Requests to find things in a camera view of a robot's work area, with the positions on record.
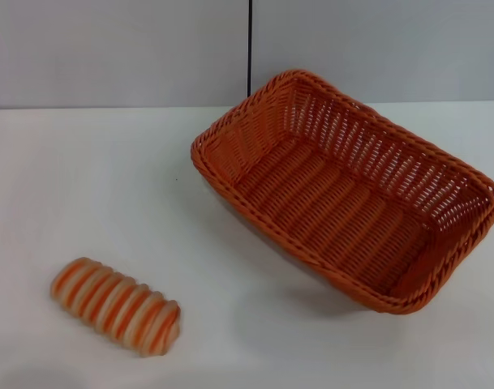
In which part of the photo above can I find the orange woven plastic basket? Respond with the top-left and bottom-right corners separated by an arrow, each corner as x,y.
189,69 -> 494,315

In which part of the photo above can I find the orange striped toy bread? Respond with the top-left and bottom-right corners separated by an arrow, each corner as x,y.
49,256 -> 182,361

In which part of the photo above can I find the black vertical wall strip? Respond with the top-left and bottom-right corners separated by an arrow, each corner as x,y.
247,0 -> 254,107

